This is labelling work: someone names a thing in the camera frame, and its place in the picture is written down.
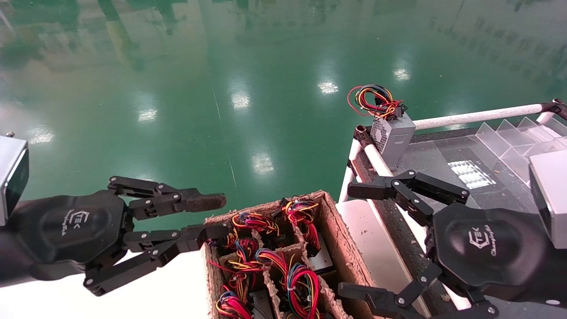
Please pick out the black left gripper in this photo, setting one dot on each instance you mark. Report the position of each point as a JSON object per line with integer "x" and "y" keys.
{"x": 71, "y": 230}

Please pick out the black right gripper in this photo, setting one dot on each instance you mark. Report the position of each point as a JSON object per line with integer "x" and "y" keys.
{"x": 487, "y": 248}

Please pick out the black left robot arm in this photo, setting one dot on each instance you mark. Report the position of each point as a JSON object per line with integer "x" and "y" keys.
{"x": 9, "y": 266}

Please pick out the brown cardboard divider box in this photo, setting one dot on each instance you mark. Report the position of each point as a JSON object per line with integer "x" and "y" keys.
{"x": 345, "y": 248}

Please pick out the black pipe joint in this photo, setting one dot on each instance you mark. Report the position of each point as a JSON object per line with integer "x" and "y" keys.
{"x": 362, "y": 135}
{"x": 556, "y": 107}

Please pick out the clear acrylic divider tray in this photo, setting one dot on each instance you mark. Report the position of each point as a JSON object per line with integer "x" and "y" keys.
{"x": 509, "y": 141}

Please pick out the long white side rail pipe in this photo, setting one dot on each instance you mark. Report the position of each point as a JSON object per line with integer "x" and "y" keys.
{"x": 376, "y": 159}

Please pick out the white rear rail pipe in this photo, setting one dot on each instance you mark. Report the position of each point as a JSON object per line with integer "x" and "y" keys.
{"x": 478, "y": 116}

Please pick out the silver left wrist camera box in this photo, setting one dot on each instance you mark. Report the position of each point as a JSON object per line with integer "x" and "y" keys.
{"x": 11, "y": 177}

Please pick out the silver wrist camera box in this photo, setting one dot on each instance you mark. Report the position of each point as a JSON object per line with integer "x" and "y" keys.
{"x": 553, "y": 195}
{"x": 11, "y": 177}

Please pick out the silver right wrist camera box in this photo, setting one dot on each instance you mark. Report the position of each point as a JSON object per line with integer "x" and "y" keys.
{"x": 553, "y": 195}

